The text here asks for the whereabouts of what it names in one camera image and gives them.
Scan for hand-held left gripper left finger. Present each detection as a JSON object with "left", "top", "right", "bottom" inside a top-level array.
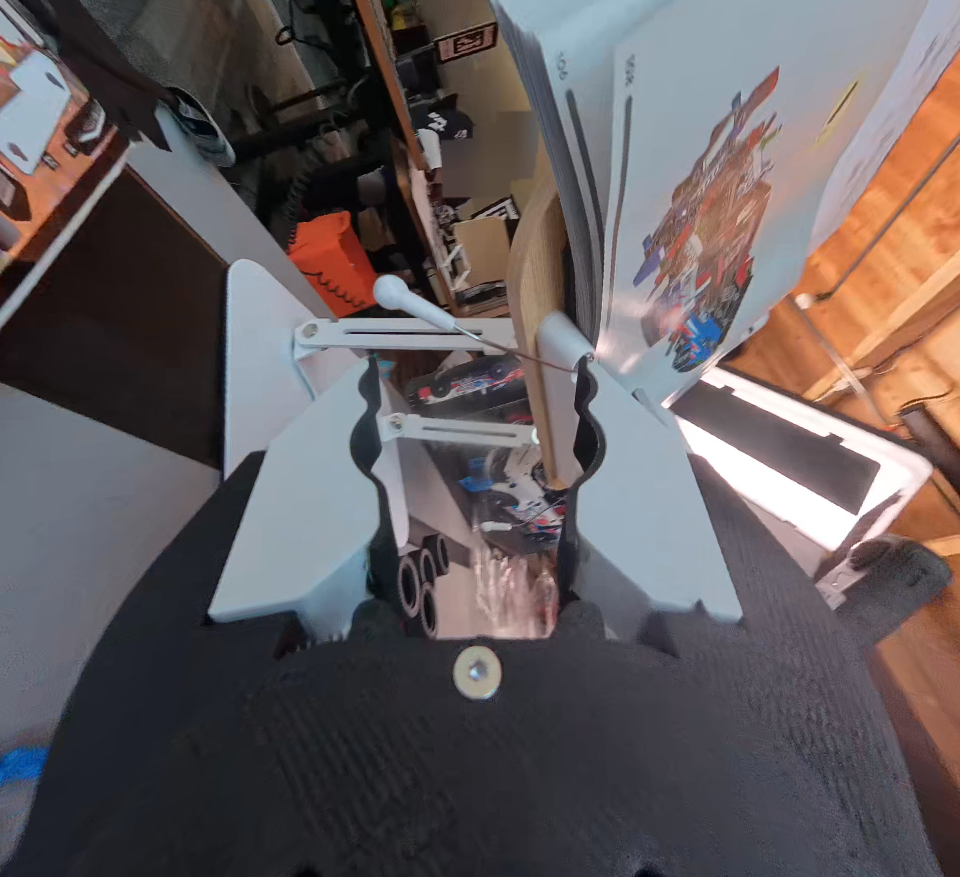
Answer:
[{"left": 208, "top": 358, "right": 410, "bottom": 632}]

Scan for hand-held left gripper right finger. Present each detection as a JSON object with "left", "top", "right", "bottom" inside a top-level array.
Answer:
[{"left": 557, "top": 359, "right": 745, "bottom": 623}]

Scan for grey desk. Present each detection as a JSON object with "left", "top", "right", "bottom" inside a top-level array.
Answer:
[{"left": 0, "top": 138, "right": 339, "bottom": 751}]

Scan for white studio light panel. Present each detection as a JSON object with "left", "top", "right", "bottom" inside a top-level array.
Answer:
[{"left": 669, "top": 365, "right": 955, "bottom": 647}]

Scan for clear plastic bag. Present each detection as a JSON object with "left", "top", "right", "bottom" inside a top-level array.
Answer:
[{"left": 467, "top": 545, "right": 561, "bottom": 634}]

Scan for white book stand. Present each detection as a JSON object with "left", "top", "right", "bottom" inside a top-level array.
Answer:
[{"left": 222, "top": 185, "right": 603, "bottom": 544}]

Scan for toy car set box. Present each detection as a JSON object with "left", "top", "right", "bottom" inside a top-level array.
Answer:
[{"left": 403, "top": 354, "right": 573, "bottom": 550}]

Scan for orange bag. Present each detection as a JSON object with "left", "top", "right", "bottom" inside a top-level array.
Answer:
[{"left": 287, "top": 209, "right": 378, "bottom": 321}]

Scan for open instruction booklet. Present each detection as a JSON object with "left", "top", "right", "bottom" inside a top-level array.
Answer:
[{"left": 465, "top": 0, "right": 960, "bottom": 407}]

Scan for framed marker sign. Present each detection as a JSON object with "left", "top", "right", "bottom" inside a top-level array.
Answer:
[{"left": 433, "top": 20, "right": 501, "bottom": 66}]

